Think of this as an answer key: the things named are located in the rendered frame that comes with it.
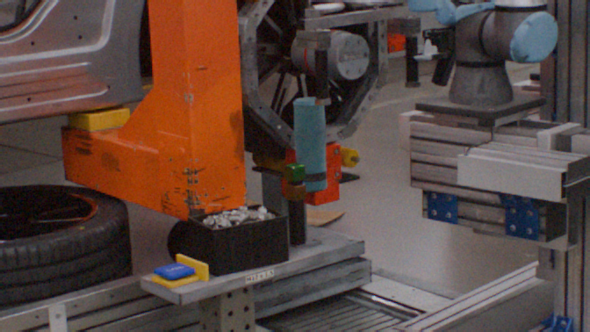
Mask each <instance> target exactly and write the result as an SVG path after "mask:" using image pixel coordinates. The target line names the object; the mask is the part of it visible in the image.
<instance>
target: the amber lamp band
mask: <svg viewBox="0 0 590 332"><path fill-rule="evenodd" d="M285 198H286V199H287V200H290V201H292V202H298V201H300V200H304V199H306V186H305V185H304V184H302V185H298V186H291V185H288V184H287V185H286V186H285Z"/></svg>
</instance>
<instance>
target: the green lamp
mask: <svg viewBox="0 0 590 332"><path fill-rule="evenodd" d="M284 178H285V180H288V181H292V182H298V181H301V180H305V178H306V175H305V165H304V164H301V163H297V162H294V163H290V164H286V165H285V166H284Z"/></svg>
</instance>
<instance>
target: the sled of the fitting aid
mask: <svg viewBox="0 0 590 332"><path fill-rule="evenodd" d="M370 283H372V268H371V260H370V259H367V258H364V257H362V256H355V257H352V258H349V259H346V260H342V261H339V262H336V263H330V264H327V265H324V266H321V267H317V268H314V270H311V271H305V272H302V273H299V274H296V275H292V276H289V277H286V278H280V279H277V280H275V282H274V283H273V284H272V285H266V286H264V287H261V288H256V289H254V309H255V320H258V319H262V317H264V316H268V315H271V314H276V313H279V312H282V311H285V310H288V309H291V308H294V307H299V305H303V304H305V303H309V302H312V301H315V300H320V299H323V298H326V297H328V296H331V295H335V294H338V292H344V291H347V290H349V289H352V288H355V287H358V286H361V285H366V284H370Z"/></svg>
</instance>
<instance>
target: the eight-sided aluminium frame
mask: <svg viewBox="0 0 590 332"><path fill-rule="evenodd" d="M274 2H275V0H260V2H248V1H246V3H245V4H244V5H243V6H242V7H241V9H240V11H239V13H238V29H239V48H240V66H241V102H242V109H243V110H244V112H245V113H247V114H248V115H249V116H250V117H251V118H252V119H253V120H254V121H255V122H256V124H257V125H258V126H261V127H262V128H263V129H264V130H265V131H266V132H267V133H268V134H269V135H270V137H272V138H273V139H274V140H275V142H277V143H278V144H279V145H280V146H281V147H285V148H288V149H292V150H296V145H294V131H292V130H291V129H290V128H289V127H288V126H287V125H286V124H285V122H284V121H283V120H281V119H280V118H279V117H278V116H277V115H276V114H275V113H274V112H273V110H272V109H270V108H269V107H268V106H267V105H266V104H265V103H264V102H263V101H262V100H261V98H260V96H258V78H257V59H256V39H255V29H256V28H257V26H258V24H260V22H261V21H262V19H263V17H264V16H265V14H266V13H267V10H268V9H269V7H271V5H272V4H273V3H274ZM364 40H365V41H366V43H367V45H369V48H370V63H369V66H367V68H366V70H365V75H364V77H363V79H362V80H361V82H360V83H359V84H358V87H357V88H356V90H354V92H353V94H352V95H351V97H350V98H349V101H348V103H347V104H346V105H345V107H344V108H342V111H341V113H340V115H339V116H338V118H337V119H336V121H335V122H334V124H328V125H326V142H330V141H338V140H346V139H348V138H351V137H352V136H353V133H354V132H356V131H357V128H358V127H359V125H360V124H361V121H362V120H363V117H364V116H365V114H366V113H367V112H368V111H369V109H370V108H371V106H372V104H373V103H374V101H375V99H376V97H377V95H378V93H379V92H380V91H381V90H382V89H383V88H384V87H385V83H386V81H387V80H388V72H389V69H388V47H387V19H385V20H378V21H371V22H364Z"/></svg>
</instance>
